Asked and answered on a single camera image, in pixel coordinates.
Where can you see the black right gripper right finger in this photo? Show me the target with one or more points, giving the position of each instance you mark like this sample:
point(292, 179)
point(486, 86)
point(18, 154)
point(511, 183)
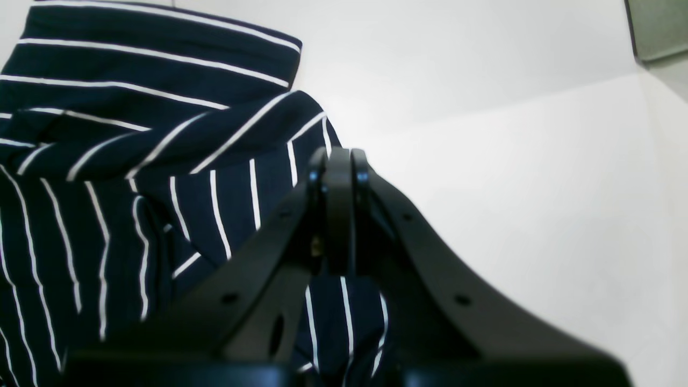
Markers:
point(447, 325)

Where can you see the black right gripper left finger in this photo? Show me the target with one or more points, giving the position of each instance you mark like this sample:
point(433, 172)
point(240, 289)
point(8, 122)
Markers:
point(238, 327)

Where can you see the navy white striped t-shirt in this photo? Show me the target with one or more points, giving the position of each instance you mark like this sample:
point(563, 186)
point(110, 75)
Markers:
point(142, 146)

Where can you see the grey tray edge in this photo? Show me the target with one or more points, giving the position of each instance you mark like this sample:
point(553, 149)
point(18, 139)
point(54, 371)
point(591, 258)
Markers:
point(658, 29)

